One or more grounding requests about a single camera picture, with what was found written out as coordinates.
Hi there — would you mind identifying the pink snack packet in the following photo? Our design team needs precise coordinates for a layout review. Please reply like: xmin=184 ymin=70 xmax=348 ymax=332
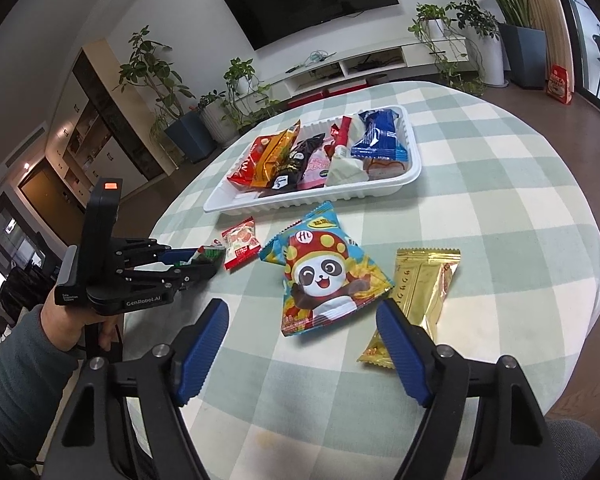
xmin=297 ymin=142 xmax=333 ymax=192

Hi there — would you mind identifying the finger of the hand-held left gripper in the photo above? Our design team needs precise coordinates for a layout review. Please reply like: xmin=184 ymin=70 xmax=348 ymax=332
xmin=120 ymin=260 xmax=219 ymax=292
xmin=111 ymin=236 xmax=206 ymax=267

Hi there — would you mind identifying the blue wafer packet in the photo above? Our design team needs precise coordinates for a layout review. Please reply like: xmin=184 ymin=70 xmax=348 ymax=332
xmin=351 ymin=109 xmax=411 ymax=162

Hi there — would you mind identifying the person's left hand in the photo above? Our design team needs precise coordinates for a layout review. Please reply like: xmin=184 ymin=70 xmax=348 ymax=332
xmin=40 ymin=302 xmax=123 ymax=356

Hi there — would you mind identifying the gold snack packet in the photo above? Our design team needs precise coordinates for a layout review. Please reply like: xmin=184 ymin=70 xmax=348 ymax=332
xmin=357 ymin=248 xmax=462 ymax=370

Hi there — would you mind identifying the grey office chair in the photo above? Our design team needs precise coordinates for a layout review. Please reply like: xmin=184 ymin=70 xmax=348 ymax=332
xmin=542 ymin=417 xmax=600 ymax=480

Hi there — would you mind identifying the bushy plant in tall white pot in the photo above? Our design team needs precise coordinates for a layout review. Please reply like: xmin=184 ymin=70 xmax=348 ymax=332
xmin=450 ymin=0 xmax=508 ymax=87

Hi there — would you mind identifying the brown door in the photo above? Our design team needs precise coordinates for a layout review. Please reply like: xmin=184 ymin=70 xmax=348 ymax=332
xmin=20 ymin=165 xmax=81 ymax=221

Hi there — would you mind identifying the panda print snack packet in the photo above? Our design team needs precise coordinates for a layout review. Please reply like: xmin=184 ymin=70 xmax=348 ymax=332
xmin=258 ymin=201 xmax=396 ymax=337

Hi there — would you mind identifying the small red fruit-print packet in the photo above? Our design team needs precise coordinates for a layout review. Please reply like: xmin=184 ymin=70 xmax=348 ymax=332
xmin=221 ymin=216 xmax=261 ymax=272

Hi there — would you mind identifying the person's left forearm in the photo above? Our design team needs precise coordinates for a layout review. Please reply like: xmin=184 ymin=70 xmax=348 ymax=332
xmin=0 ymin=305 xmax=81 ymax=480

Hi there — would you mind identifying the trailing plant in white pot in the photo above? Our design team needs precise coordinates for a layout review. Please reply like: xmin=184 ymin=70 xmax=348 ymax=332
xmin=409 ymin=4 xmax=486 ymax=98

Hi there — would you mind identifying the red paper bag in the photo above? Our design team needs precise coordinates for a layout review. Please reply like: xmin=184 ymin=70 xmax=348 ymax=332
xmin=546 ymin=63 xmax=575 ymax=106

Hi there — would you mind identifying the small plant in ribbed pot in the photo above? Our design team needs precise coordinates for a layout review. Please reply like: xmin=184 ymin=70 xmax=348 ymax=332
xmin=197 ymin=90 xmax=241 ymax=146

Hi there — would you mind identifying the red snack packet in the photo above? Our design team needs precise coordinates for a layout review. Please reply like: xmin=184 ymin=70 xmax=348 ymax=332
xmin=228 ymin=136 xmax=276 ymax=188

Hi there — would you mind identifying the black cookie packet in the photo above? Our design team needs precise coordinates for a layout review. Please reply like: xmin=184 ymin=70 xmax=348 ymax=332
xmin=257 ymin=132 xmax=327 ymax=196

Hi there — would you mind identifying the white television cabinet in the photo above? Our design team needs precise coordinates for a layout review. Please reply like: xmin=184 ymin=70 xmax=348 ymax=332
xmin=265 ymin=35 xmax=481 ymax=106

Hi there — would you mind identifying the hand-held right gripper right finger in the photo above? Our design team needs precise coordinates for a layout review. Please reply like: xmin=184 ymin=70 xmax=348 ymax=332
xmin=376 ymin=299 xmax=551 ymax=480

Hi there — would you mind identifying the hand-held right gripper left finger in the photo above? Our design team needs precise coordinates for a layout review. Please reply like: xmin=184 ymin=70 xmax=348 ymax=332
xmin=42 ymin=298 xmax=230 ymax=480

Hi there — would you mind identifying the white plastic tray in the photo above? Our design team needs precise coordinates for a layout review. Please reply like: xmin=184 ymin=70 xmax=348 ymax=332
xmin=203 ymin=105 xmax=423 ymax=217

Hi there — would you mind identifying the tall plant in blue pot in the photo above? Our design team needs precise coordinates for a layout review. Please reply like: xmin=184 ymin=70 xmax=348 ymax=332
xmin=117 ymin=25 xmax=216 ymax=163

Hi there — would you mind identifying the dark shelving unit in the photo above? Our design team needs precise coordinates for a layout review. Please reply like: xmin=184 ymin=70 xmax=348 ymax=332
xmin=72 ymin=40 xmax=166 ymax=181

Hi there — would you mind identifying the wooden slatted panel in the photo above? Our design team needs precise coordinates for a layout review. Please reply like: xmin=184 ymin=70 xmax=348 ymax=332
xmin=510 ymin=0 xmax=581 ymax=96

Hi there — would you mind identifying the large-leaf plant in grey pot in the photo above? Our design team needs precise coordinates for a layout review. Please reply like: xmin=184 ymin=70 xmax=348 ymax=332
xmin=452 ymin=0 xmax=548 ymax=88

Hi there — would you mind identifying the green snack packet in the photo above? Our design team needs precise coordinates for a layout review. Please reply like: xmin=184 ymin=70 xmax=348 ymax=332
xmin=187 ymin=242 xmax=226 ymax=273

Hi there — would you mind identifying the trailing plant on stand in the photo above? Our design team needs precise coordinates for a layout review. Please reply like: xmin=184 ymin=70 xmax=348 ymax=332
xmin=222 ymin=56 xmax=283 ymax=133

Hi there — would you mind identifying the large white snack bag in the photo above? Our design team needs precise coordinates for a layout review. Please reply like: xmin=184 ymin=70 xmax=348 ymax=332
xmin=324 ymin=116 xmax=368 ymax=188

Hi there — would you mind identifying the small orange white snack packet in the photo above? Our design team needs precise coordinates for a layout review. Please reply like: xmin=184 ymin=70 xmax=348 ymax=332
xmin=367 ymin=157 xmax=412 ymax=179

